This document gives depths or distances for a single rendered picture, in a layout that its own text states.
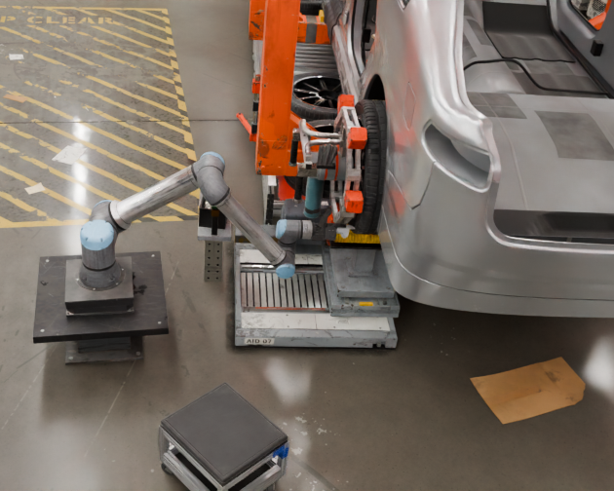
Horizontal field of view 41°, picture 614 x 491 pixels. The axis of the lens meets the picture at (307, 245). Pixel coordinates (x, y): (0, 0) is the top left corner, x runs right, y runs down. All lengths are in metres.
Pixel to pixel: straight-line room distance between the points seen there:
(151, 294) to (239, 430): 0.97
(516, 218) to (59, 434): 2.24
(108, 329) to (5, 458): 0.69
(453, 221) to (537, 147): 1.20
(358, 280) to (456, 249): 1.30
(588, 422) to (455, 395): 0.64
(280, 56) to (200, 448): 2.00
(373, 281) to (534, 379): 0.96
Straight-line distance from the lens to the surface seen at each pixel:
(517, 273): 3.16
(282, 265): 3.81
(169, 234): 4.91
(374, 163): 3.71
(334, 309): 4.22
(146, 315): 3.89
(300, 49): 6.85
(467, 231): 3.03
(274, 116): 4.34
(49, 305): 3.99
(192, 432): 3.32
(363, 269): 4.33
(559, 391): 4.32
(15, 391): 4.03
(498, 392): 4.19
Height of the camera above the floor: 2.85
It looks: 36 degrees down
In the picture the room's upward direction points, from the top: 7 degrees clockwise
